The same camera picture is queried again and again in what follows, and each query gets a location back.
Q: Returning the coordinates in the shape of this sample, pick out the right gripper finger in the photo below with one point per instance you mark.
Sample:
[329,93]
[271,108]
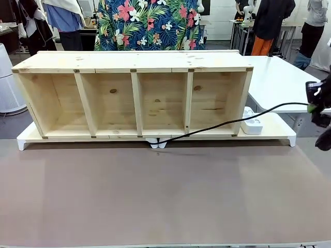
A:
[318,118]
[313,91]

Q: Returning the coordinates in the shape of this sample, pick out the four-compartment pine wood shelf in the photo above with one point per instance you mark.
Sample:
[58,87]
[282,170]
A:
[134,62]

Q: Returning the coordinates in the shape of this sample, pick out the white side desk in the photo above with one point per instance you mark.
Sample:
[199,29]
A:
[271,85]

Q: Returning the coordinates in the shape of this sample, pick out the wooden riser with white legs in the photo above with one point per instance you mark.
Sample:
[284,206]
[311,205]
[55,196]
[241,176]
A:
[274,127]
[28,135]

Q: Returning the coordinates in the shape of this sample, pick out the white power strip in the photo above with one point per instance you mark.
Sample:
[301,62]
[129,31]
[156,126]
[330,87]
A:
[252,127]

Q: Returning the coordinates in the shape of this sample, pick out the person in floral shirt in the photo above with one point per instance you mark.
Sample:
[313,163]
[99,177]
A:
[150,25]

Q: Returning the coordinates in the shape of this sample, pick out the background table with metal legs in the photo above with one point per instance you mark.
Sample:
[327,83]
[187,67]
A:
[244,28]

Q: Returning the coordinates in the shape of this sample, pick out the person in blue shirt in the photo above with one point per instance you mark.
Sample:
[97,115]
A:
[67,18]

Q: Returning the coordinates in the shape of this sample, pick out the person with orange trousers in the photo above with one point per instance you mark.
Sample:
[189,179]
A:
[271,18]

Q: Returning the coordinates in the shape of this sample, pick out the white cylindrical air purifier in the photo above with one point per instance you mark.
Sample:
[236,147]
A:
[7,85]

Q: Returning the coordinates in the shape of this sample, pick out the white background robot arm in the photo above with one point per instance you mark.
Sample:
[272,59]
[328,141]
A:
[248,10]

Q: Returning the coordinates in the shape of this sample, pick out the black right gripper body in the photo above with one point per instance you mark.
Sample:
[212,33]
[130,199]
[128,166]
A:
[327,98]

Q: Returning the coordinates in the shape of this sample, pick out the person with black trousers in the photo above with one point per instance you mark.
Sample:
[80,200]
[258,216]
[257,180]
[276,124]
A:
[313,36]

